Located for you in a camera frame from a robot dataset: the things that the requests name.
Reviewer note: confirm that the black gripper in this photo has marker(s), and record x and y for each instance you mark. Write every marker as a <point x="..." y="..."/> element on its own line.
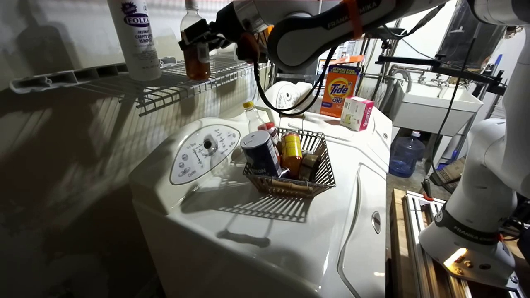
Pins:
<point x="224" y="30"/>

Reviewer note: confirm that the clear bottle yellow cap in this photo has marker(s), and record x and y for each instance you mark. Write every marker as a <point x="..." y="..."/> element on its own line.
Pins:
<point x="252" y="115"/>

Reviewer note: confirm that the clear bottle with brown liquid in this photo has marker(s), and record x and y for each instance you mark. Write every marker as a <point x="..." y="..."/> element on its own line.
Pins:
<point x="196" y="55"/>

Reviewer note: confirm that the yellow bottle in basket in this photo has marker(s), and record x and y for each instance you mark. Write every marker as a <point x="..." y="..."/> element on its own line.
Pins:
<point x="292" y="153"/>

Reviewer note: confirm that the blue water jug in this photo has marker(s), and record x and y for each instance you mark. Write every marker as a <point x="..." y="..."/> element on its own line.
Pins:
<point x="406" y="151"/>

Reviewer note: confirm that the red item in basket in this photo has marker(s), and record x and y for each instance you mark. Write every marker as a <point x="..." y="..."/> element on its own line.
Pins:
<point x="267" y="126"/>

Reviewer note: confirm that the white washing machine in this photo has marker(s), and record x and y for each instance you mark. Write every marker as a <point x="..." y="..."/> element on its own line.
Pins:
<point x="214" y="235"/>
<point x="290" y="95"/>

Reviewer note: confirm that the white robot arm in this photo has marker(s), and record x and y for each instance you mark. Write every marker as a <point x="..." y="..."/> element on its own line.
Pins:
<point x="466" y="234"/>

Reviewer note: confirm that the white utility sink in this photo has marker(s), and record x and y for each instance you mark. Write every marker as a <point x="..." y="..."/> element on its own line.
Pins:
<point x="436" y="110"/>

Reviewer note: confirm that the orange Tide detergent box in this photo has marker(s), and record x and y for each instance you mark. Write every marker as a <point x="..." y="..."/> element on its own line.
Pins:
<point x="340" y="85"/>

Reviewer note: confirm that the dark cylindrical can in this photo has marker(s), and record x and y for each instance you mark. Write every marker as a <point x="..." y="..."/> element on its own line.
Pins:
<point x="260" y="153"/>

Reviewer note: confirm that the white wire shelf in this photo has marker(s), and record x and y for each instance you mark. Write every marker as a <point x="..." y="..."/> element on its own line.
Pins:
<point x="149" y="96"/>

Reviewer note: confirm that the brown wicker basket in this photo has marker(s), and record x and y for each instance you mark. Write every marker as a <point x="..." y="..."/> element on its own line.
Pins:
<point x="315" y="173"/>

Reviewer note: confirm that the tall white spray bottle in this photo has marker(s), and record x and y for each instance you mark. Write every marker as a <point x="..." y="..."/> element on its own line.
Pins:
<point x="133" y="27"/>

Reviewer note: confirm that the small white pink box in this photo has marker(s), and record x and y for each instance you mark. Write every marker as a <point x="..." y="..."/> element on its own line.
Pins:
<point x="357" y="113"/>

